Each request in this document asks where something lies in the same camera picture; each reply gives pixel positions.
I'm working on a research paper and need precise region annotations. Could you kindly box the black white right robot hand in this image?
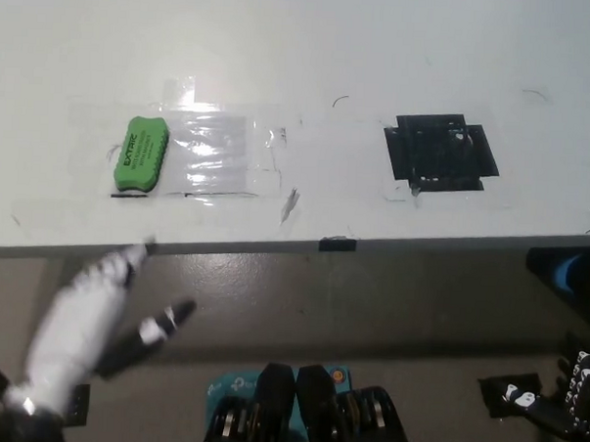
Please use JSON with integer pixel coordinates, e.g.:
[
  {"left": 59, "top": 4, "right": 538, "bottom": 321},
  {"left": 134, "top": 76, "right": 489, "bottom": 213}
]
[{"left": 499, "top": 330, "right": 590, "bottom": 442}]

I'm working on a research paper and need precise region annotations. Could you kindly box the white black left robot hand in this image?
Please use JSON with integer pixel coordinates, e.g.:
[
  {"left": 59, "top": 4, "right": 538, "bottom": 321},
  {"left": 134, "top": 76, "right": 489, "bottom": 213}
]
[{"left": 1, "top": 237, "right": 201, "bottom": 423}]

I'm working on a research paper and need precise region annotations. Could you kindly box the green whiteboard eraser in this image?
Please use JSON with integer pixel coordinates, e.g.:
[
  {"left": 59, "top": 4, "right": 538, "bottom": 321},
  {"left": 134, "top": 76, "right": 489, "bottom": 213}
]
[{"left": 103, "top": 114, "right": 172, "bottom": 196}]

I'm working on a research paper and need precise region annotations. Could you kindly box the black blue object under desk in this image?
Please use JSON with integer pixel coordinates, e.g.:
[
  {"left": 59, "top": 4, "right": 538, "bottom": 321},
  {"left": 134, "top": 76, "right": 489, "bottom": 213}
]
[{"left": 523, "top": 244, "right": 590, "bottom": 307}]

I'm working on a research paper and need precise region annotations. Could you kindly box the black floor tape patch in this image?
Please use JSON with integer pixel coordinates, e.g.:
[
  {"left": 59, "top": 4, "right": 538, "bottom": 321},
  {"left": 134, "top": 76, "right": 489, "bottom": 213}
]
[{"left": 477, "top": 370, "right": 544, "bottom": 420}]

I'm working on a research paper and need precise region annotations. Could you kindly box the small black floor plate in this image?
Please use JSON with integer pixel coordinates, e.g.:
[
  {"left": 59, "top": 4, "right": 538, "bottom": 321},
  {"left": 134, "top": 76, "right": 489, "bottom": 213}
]
[{"left": 64, "top": 382, "right": 92, "bottom": 429}]

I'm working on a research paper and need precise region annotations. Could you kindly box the teal tp-link box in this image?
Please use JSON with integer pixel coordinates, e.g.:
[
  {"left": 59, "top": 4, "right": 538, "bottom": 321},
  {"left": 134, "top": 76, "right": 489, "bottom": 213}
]
[{"left": 204, "top": 361, "right": 351, "bottom": 436}]

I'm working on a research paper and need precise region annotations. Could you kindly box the clear glossy tape sheet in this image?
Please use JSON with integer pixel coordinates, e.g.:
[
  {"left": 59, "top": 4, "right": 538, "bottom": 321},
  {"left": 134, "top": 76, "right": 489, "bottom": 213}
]
[{"left": 153, "top": 75, "right": 289, "bottom": 202}]

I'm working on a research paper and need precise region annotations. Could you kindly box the small black tape piece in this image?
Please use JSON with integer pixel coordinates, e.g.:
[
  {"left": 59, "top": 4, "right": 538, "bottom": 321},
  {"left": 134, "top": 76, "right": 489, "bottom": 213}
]
[{"left": 318, "top": 236, "right": 359, "bottom": 255}]

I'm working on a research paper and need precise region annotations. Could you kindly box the black tape square patch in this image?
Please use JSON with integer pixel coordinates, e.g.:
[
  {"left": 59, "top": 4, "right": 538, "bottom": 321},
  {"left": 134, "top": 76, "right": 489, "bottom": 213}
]
[{"left": 380, "top": 109, "right": 504, "bottom": 195}]

